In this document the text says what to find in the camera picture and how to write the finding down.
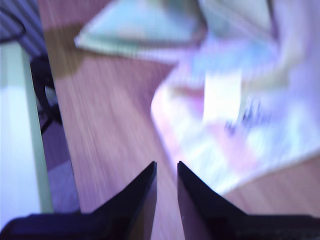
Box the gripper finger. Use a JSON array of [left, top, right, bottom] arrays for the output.
[[177, 160, 249, 240], [89, 161, 158, 240]]

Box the white board green edge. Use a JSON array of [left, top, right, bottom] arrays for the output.
[[0, 42, 55, 216]]

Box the pastel printed tea towel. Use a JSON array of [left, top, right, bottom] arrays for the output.
[[74, 0, 320, 198]]

